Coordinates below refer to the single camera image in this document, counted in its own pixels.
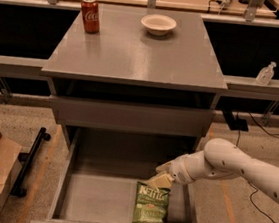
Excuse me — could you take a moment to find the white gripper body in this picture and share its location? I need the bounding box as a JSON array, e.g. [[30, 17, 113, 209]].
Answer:
[[167, 152, 199, 187]]

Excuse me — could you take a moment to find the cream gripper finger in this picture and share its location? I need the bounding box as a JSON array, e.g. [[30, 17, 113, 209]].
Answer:
[[146, 172, 174, 190], [156, 161, 171, 173]]

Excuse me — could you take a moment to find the green jalapeno chip bag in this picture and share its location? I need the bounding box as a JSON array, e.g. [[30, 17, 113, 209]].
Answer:
[[132, 182, 170, 223]]

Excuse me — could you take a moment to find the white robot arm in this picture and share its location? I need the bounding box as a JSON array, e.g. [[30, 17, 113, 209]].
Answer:
[[146, 138, 279, 204]]

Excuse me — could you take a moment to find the closed grey top drawer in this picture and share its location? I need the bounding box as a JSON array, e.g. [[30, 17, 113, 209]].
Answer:
[[49, 95, 214, 138]]

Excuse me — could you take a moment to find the open grey middle drawer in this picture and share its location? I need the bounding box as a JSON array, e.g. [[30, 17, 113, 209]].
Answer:
[[30, 127, 197, 223]]

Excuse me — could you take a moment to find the grey drawer cabinet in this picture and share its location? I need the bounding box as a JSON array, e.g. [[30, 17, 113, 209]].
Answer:
[[41, 4, 227, 152]]

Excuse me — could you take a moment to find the clear sanitizer pump bottle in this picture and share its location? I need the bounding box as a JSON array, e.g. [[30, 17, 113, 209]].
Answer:
[[256, 61, 277, 86]]

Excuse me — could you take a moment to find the white paper bowl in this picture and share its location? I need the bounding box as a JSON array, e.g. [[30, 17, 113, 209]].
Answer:
[[141, 14, 177, 36]]

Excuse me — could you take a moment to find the black wheeled stand leg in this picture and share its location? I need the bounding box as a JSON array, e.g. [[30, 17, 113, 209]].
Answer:
[[10, 128, 51, 198]]

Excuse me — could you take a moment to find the red Coca-Cola can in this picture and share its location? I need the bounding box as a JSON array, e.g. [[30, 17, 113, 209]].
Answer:
[[81, 0, 100, 34]]

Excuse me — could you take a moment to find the black floor cable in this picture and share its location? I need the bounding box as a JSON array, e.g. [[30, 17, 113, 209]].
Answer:
[[225, 111, 279, 223]]

